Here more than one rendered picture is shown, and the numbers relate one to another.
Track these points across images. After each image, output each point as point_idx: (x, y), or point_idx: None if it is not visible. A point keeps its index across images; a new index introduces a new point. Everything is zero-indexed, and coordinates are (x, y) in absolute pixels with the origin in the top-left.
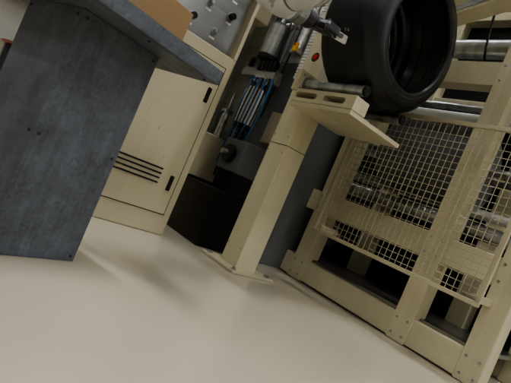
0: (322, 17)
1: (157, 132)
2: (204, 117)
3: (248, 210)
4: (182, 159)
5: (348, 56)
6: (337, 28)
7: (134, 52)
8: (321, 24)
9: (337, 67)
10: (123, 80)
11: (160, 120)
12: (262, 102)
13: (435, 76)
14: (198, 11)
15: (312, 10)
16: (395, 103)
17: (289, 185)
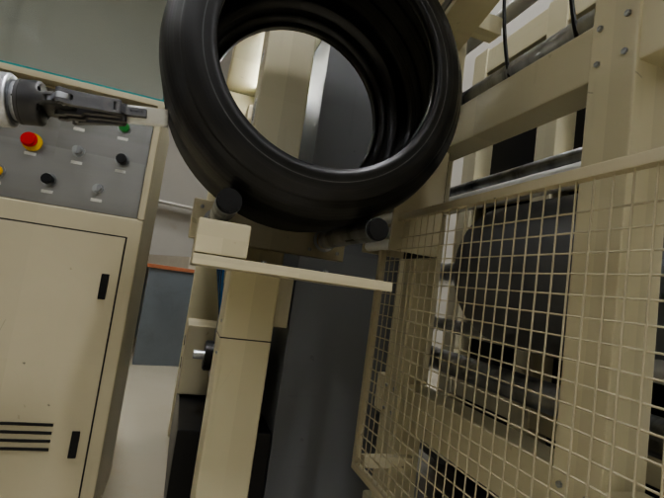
0: (47, 91)
1: (24, 371)
2: (108, 321)
3: (196, 467)
4: (86, 400)
5: (185, 146)
6: (103, 101)
7: None
8: (57, 107)
9: (198, 174)
10: None
11: (24, 350)
12: None
13: (426, 114)
14: (60, 170)
15: (15, 86)
16: (326, 202)
17: (254, 406)
